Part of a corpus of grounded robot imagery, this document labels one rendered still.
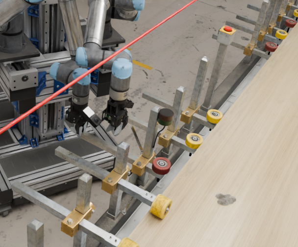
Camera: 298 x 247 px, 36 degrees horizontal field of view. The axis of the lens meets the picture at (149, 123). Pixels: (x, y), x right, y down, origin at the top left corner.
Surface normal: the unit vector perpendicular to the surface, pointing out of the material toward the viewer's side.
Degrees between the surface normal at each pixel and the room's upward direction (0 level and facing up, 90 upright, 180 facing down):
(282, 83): 0
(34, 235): 90
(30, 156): 0
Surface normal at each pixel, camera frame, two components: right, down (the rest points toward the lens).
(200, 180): 0.15, -0.78
